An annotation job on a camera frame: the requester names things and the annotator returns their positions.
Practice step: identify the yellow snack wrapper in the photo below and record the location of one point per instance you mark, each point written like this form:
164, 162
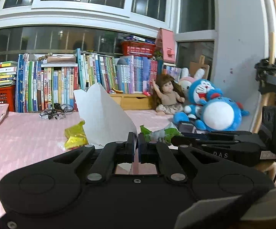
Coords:
76, 136

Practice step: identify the black clamp mount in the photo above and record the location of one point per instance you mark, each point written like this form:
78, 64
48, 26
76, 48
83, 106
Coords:
270, 76

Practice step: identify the wooden drawer organizer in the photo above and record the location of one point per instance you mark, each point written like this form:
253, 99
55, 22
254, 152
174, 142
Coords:
133, 102

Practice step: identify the pink white bunny plush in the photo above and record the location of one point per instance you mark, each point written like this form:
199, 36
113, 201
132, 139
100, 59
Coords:
185, 82

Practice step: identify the green snack wrapper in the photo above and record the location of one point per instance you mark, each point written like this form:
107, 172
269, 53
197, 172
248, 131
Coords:
159, 134

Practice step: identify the row of upright books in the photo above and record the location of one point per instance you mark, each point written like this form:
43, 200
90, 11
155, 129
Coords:
92, 81

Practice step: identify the brown cardboard box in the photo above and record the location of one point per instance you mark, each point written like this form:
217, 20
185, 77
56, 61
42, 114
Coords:
61, 59

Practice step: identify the brown haired doll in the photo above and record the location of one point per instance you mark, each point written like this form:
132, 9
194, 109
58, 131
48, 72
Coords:
167, 95

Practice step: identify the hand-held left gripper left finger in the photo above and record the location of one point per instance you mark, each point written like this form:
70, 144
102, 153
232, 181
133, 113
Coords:
131, 146

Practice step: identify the red basket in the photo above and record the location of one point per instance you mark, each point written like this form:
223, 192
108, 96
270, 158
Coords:
139, 49

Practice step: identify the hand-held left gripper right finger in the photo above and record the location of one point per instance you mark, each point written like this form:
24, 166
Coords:
141, 148

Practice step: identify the pink toy house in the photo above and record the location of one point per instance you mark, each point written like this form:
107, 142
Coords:
166, 45

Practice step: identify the small wooden easel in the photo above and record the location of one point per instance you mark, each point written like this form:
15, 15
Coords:
198, 68

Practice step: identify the small black box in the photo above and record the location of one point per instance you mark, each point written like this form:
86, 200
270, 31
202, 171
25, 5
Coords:
186, 127

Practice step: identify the pink hair flower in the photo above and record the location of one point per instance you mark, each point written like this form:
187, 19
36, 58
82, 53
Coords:
147, 93

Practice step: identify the pink striped sheet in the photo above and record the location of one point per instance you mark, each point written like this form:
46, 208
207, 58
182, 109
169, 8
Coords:
28, 143

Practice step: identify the red plastic crate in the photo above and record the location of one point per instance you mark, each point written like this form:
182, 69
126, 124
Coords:
2, 97

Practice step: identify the blue cat plush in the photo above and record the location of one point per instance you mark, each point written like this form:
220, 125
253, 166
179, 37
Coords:
203, 88

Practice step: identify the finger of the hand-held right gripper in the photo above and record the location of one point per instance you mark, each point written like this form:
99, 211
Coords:
200, 140
211, 133

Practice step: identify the white window frame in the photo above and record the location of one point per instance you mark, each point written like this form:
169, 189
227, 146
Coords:
80, 12

